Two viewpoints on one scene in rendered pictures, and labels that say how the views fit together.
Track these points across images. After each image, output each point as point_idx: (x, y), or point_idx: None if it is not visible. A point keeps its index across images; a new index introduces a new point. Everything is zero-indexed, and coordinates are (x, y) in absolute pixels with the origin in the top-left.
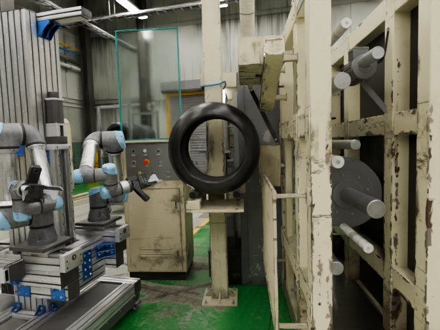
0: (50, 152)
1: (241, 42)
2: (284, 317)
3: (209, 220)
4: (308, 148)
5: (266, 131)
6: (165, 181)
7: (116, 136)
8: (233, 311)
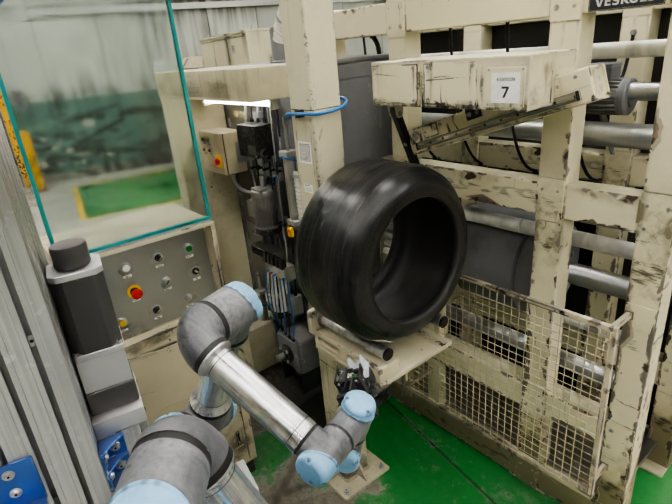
0: (130, 433)
1: (533, 64)
2: (458, 447)
3: (338, 365)
4: (655, 254)
5: None
6: None
7: (252, 302)
8: (397, 480)
